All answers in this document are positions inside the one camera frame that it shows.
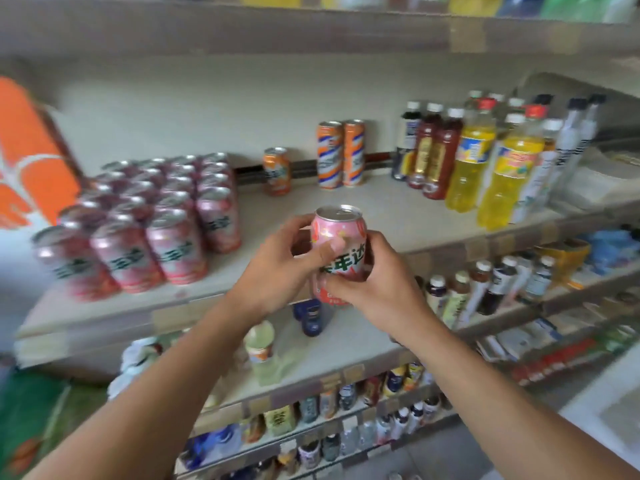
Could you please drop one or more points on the person's left hand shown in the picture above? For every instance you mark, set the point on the person's left hand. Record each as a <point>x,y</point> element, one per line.
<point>270,279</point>

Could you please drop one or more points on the person's right hand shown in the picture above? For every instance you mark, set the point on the person's right hand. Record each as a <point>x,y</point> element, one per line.
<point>390,299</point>

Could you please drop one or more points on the pink can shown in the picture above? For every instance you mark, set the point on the pink can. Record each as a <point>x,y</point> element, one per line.
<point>340,224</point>

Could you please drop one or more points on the row of red cans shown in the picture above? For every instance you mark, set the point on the row of red cans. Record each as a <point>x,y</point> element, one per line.
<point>175,244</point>

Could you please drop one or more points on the small orange can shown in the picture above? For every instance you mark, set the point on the small orange can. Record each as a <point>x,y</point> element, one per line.
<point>277,172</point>

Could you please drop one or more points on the person's left forearm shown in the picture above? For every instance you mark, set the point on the person's left forearm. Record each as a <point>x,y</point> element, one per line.
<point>150,409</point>

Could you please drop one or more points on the person's right forearm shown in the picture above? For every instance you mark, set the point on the person's right forearm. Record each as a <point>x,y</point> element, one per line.
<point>525,409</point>

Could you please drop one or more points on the tall orange striped can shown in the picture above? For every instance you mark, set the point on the tall orange striped can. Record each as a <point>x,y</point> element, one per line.
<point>330,154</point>
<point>354,154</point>

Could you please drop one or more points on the dark blue round bottle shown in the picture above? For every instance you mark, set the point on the dark blue round bottle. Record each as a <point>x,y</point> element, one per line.
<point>310,317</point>

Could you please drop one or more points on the pale green drink bottle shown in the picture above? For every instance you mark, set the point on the pale green drink bottle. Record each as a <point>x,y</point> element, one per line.
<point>260,349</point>

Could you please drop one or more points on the group of capped tea bottles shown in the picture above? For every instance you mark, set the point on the group of capped tea bottles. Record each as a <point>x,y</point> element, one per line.
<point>492,284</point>

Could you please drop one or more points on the rows of small bottles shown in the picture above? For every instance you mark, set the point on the rows of small bottles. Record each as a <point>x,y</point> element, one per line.
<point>310,409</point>

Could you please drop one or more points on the row of tall drink bottles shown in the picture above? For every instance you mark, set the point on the row of tall drink bottles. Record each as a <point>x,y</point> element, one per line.
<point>470,164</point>

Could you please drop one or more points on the cluster of white milk bottles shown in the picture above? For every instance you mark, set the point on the cluster of white milk bottles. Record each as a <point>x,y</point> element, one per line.
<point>132,359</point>

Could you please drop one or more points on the yellow goods box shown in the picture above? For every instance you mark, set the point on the yellow goods box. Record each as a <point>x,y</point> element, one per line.
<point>565,254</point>

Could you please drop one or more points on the blue goods packets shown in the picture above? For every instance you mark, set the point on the blue goods packets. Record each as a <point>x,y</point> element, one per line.
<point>612,249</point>

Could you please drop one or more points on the stack of folded paper bags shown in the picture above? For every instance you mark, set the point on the stack of folded paper bags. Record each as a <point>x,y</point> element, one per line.
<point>600,184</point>

